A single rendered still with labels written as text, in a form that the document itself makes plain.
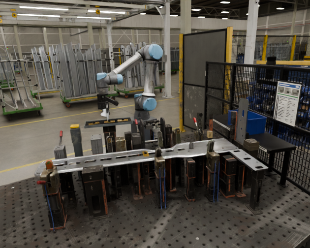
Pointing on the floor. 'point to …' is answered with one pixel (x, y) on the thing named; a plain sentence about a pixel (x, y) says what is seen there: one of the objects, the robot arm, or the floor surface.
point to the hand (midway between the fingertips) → (108, 118)
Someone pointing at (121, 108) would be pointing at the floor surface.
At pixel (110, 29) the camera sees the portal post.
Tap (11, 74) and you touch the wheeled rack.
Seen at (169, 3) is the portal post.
